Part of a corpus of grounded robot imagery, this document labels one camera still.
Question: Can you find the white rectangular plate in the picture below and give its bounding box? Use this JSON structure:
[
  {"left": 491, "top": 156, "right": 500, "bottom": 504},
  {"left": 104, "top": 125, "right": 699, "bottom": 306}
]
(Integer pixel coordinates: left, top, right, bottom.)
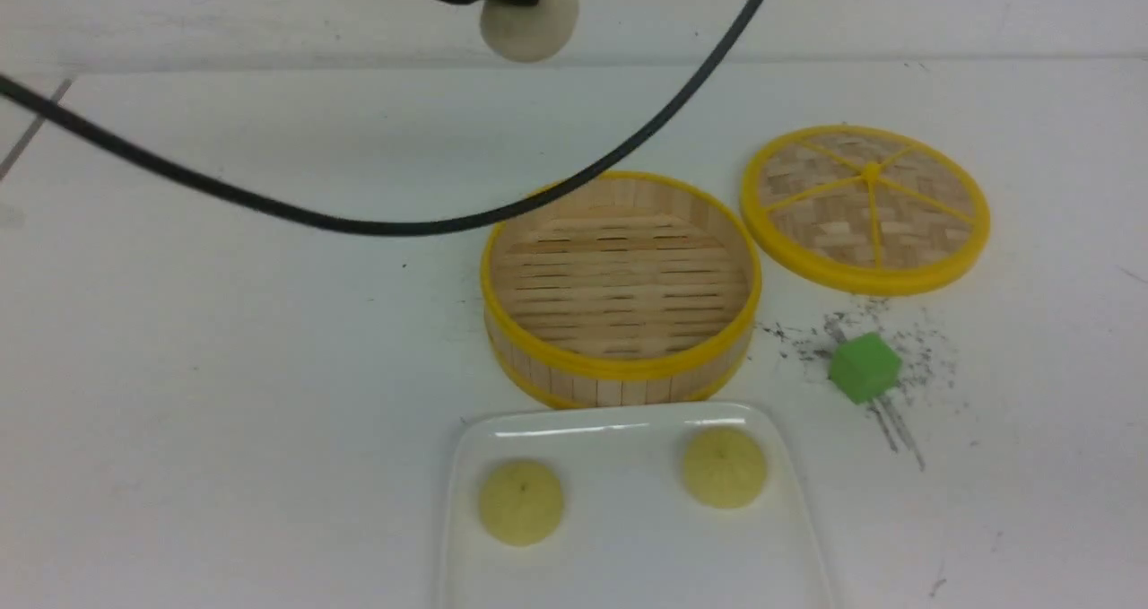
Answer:
[{"left": 434, "top": 401, "right": 837, "bottom": 608}]

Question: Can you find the bamboo steamer basket yellow rim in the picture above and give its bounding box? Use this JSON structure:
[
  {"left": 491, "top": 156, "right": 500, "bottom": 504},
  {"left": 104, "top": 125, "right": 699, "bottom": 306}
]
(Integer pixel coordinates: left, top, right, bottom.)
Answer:
[{"left": 479, "top": 171, "right": 762, "bottom": 409}]

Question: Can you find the woven bamboo steamer lid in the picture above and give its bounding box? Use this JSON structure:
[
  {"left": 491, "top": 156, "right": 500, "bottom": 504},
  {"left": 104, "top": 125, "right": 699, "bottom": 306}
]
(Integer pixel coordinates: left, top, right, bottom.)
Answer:
[{"left": 739, "top": 124, "right": 991, "bottom": 296}]

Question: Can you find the pale white steamed bun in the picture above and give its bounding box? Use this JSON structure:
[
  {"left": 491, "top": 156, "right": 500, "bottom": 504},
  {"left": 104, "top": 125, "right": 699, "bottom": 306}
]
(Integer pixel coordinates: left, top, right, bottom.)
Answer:
[{"left": 479, "top": 0, "right": 579, "bottom": 63}]

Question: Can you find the yellow steamed bun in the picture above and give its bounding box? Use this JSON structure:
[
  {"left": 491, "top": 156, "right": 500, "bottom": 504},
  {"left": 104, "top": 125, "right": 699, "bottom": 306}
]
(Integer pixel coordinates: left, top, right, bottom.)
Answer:
[
  {"left": 680, "top": 426, "right": 770, "bottom": 509},
  {"left": 478, "top": 458, "right": 565, "bottom": 547}
]

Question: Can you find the black cable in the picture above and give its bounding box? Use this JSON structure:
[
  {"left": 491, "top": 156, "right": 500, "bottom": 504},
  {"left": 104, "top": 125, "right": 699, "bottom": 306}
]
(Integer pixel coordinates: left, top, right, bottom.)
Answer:
[{"left": 0, "top": 0, "right": 785, "bottom": 238}]

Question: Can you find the green foam cube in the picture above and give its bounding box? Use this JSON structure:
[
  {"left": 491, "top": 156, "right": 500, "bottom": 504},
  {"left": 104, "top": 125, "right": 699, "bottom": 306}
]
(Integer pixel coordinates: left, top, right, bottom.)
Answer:
[{"left": 828, "top": 334, "right": 903, "bottom": 404}]

